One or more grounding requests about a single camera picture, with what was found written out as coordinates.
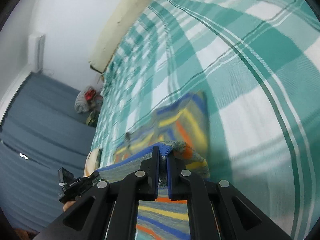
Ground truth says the striped knit sweater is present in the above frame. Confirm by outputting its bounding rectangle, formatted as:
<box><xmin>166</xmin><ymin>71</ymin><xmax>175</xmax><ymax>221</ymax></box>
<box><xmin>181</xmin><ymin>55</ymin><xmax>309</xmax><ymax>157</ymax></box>
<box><xmin>99</xmin><ymin>90</ymin><xmax>210</xmax><ymax>239</ymax></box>

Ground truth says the pile of clothes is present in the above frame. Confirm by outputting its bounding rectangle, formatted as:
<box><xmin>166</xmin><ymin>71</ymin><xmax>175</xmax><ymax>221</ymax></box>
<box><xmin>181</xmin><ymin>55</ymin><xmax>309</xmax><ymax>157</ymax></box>
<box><xmin>74</xmin><ymin>86</ymin><xmax>103</xmax><ymax>128</ymax></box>

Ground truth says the left hand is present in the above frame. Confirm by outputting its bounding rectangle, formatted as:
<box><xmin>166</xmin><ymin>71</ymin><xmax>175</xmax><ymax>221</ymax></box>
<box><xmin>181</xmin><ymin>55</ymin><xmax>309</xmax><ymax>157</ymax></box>
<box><xmin>63</xmin><ymin>200</ymin><xmax>75</xmax><ymax>212</ymax></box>

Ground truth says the beige patchwork pillow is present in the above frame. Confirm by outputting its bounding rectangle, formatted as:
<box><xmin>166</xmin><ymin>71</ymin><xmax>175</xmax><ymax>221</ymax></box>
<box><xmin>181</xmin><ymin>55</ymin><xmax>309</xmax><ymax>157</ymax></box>
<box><xmin>83</xmin><ymin>148</ymin><xmax>101</xmax><ymax>177</ymax></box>

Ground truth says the blue curtain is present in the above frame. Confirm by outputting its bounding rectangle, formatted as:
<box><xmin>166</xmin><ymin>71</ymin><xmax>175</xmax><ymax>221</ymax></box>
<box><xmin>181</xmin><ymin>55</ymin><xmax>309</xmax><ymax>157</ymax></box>
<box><xmin>1</xmin><ymin>74</ymin><xmax>95</xmax><ymax>231</ymax></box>

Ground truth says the teal plaid bedspread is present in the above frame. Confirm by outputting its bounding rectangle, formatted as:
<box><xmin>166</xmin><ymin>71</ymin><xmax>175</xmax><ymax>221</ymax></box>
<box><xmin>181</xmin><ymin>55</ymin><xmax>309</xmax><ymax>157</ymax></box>
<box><xmin>92</xmin><ymin>0</ymin><xmax>319</xmax><ymax>239</ymax></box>

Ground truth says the cream padded headboard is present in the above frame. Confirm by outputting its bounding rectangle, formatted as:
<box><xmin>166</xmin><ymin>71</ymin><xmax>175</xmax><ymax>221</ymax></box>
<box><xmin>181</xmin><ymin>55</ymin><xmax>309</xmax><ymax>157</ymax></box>
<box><xmin>89</xmin><ymin>0</ymin><xmax>152</xmax><ymax>73</ymax></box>

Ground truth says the white wall switch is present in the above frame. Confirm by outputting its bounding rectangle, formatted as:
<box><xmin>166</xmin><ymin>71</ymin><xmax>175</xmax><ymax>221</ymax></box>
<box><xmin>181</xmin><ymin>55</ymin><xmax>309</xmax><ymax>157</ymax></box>
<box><xmin>28</xmin><ymin>33</ymin><xmax>46</xmax><ymax>73</ymax></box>

